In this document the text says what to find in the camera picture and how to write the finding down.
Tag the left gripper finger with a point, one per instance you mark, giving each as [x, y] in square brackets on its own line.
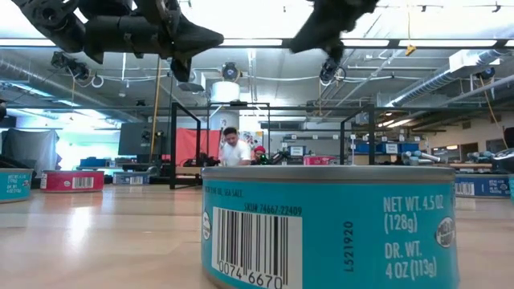
[181, 70]
[197, 40]

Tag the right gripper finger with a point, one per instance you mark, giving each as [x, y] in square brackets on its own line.
[336, 52]
[321, 36]

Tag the red label seafood can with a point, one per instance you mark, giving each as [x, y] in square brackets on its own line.
[72, 182]
[319, 161]

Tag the blue label seafood can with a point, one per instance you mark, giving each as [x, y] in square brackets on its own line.
[130, 179]
[486, 186]

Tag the wooden shelf board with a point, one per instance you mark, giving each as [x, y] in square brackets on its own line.
[188, 170]

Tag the white cylinder lamp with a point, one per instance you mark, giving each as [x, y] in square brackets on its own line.
[225, 91]

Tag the yellow hanging hook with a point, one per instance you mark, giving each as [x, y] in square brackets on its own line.
[410, 50]

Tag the red fabric panel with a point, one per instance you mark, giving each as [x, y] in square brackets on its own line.
[190, 144]

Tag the dark monitor screen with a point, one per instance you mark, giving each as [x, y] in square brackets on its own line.
[136, 138]

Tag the person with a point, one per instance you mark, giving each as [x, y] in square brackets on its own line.
[259, 150]
[235, 154]

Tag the blue storage bins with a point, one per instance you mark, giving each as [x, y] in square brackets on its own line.
[401, 147]

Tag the blue box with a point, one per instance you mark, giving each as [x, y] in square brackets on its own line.
[93, 162]

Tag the white ceiling unit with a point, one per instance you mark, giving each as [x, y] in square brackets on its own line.
[470, 60]

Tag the grey cloth cover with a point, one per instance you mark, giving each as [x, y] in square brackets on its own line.
[28, 148]

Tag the black chair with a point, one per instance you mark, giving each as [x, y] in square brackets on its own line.
[506, 160]

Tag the black ceiling camera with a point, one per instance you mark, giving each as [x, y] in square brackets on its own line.
[68, 64]
[487, 73]
[231, 71]
[329, 70]

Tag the silver ventilation duct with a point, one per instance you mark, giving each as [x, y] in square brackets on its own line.
[441, 76]

